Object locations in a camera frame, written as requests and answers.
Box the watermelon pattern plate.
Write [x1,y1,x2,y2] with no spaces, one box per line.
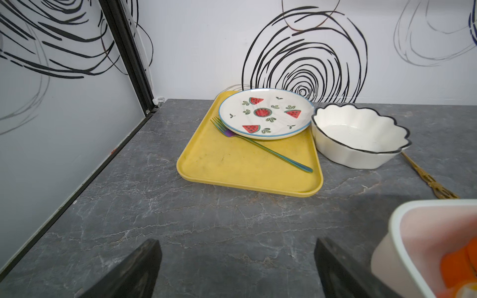
[218,89,314,140]

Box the gold ornate fork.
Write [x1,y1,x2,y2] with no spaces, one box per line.
[401,152,460,199]

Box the iridescent blue-green fork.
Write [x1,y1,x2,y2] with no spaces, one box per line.
[211,117,313,173]

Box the white scalloped bowl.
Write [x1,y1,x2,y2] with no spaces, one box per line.
[311,104,412,170]

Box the white plastic storage box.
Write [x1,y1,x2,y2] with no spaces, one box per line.
[371,199,477,298]

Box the yellow plastic tray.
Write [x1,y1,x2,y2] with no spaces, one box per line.
[176,91,324,197]

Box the orange tape roll front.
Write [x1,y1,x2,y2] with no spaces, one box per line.
[440,237,477,288]

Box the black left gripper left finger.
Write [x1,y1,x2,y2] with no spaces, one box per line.
[81,238,162,298]

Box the black vertical frame post left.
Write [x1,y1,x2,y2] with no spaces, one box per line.
[99,0,155,115]

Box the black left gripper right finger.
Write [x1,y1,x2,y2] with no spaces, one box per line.
[314,237,399,298]

